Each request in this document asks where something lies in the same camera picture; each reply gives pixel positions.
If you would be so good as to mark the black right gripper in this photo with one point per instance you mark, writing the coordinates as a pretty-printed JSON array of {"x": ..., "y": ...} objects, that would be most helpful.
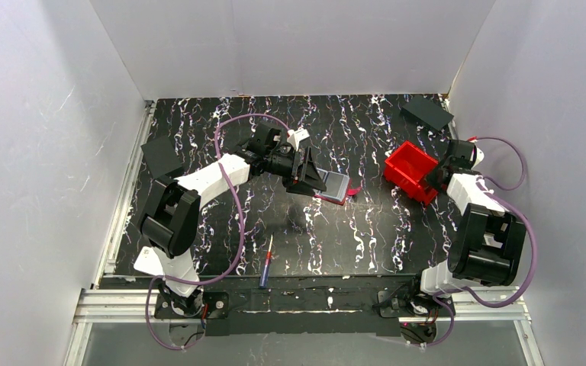
[{"x": 438, "y": 174}]

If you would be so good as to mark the white card near left base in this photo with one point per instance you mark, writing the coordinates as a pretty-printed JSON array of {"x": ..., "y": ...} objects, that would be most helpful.
[{"x": 148, "y": 262}]

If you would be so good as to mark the aluminium left side rail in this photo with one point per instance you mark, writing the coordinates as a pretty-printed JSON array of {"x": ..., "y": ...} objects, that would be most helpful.
[{"x": 106, "y": 264}]

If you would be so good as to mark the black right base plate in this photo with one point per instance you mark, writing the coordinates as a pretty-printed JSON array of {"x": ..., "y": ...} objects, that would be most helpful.
[{"x": 401, "y": 303}]

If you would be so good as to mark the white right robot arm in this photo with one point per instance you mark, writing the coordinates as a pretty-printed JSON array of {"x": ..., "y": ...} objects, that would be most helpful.
[{"x": 490, "y": 237}]

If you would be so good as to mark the aluminium front rail frame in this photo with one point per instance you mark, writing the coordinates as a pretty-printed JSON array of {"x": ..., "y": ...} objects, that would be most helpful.
[{"x": 307, "y": 326}]

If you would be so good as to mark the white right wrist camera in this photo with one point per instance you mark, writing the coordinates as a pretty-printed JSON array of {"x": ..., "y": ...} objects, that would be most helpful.
[{"x": 477, "y": 155}]

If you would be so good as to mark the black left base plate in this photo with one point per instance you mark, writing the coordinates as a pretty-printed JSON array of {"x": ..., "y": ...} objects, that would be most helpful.
[{"x": 200, "y": 305}]

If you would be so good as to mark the blue red screwdriver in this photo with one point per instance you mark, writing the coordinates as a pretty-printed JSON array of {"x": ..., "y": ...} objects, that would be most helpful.
[{"x": 263, "y": 281}]

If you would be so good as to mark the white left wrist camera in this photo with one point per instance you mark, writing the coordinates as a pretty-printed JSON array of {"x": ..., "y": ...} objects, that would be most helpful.
[{"x": 296, "y": 137}]

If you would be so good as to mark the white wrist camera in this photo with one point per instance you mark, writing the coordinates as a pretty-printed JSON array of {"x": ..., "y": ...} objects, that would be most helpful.
[
  {"x": 296, "y": 137},
  {"x": 477, "y": 155}
]

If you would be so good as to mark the black block far left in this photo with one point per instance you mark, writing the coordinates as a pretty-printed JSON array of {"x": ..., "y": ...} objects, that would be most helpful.
[{"x": 161, "y": 158}]

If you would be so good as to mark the black block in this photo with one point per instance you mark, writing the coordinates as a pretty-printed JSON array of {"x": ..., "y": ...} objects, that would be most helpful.
[
  {"x": 425, "y": 112},
  {"x": 161, "y": 158}
]

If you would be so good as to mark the black block far right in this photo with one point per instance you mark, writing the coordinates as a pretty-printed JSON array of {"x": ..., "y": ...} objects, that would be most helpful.
[{"x": 425, "y": 112}]

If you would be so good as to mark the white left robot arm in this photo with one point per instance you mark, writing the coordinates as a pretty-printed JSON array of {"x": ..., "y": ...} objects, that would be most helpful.
[{"x": 169, "y": 217}]

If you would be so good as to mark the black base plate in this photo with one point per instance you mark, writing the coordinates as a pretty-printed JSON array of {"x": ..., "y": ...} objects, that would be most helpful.
[
  {"x": 200, "y": 305},
  {"x": 401, "y": 303}
]

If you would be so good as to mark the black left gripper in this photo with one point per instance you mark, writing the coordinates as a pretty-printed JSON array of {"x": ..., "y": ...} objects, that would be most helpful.
[{"x": 299, "y": 168}]

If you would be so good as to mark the red plastic bin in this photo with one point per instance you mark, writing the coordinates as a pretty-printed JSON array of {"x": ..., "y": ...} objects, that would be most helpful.
[{"x": 407, "y": 167}]

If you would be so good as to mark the red leather card holder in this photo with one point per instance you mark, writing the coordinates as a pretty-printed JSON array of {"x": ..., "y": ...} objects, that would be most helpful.
[{"x": 338, "y": 188}]

